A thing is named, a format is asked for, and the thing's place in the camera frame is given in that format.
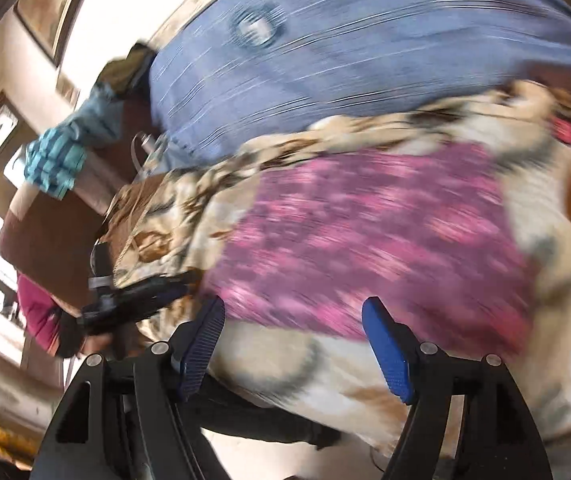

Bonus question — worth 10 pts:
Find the small red packet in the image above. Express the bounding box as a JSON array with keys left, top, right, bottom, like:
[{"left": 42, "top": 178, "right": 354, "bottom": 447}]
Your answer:
[{"left": 552, "top": 116, "right": 571, "bottom": 147}]

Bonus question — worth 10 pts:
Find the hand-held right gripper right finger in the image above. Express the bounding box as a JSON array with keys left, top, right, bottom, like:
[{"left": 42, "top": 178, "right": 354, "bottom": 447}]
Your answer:
[{"left": 362, "top": 296, "right": 553, "bottom": 480}]

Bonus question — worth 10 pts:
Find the purple floral shirt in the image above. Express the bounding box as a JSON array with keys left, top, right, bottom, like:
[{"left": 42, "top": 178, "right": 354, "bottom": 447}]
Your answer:
[{"left": 200, "top": 141, "right": 541, "bottom": 357}]

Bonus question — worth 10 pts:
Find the beige leaf-print blanket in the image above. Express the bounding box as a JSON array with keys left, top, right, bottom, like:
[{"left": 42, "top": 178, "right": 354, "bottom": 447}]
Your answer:
[{"left": 98, "top": 76, "right": 571, "bottom": 463}]

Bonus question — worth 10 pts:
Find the grey-blue cloth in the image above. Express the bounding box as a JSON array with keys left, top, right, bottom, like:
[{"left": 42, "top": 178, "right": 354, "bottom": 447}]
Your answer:
[{"left": 64, "top": 82, "right": 122, "bottom": 147}]

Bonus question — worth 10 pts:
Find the teal striped cloth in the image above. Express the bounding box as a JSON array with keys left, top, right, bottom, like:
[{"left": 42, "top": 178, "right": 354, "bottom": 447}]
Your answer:
[{"left": 24, "top": 127, "right": 89, "bottom": 199}]

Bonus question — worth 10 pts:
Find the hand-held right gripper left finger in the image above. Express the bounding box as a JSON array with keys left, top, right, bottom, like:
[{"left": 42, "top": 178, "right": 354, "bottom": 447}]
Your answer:
[{"left": 30, "top": 295, "right": 227, "bottom": 480}]

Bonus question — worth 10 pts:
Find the small wall picture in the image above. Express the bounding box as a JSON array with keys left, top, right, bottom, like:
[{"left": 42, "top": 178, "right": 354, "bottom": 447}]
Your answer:
[{"left": 57, "top": 72, "right": 82, "bottom": 107}]

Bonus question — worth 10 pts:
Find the blue plaid pillow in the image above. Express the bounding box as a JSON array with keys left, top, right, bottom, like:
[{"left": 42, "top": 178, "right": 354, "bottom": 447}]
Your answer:
[{"left": 148, "top": 0, "right": 571, "bottom": 172}]

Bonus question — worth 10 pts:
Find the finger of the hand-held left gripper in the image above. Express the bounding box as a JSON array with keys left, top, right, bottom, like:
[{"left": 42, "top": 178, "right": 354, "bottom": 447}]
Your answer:
[{"left": 135, "top": 276, "right": 192, "bottom": 322}]

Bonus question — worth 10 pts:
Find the framed wall picture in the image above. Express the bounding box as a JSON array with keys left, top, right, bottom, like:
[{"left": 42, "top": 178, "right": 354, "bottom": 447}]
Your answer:
[{"left": 14, "top": 0, "right": 107, "bottom": 69}]

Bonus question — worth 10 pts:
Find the dark olive cloth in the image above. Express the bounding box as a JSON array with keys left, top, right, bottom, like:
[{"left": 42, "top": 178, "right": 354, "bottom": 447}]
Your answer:
[{"left": 99, "top": 42, "right": 159, "bottom": 97}]

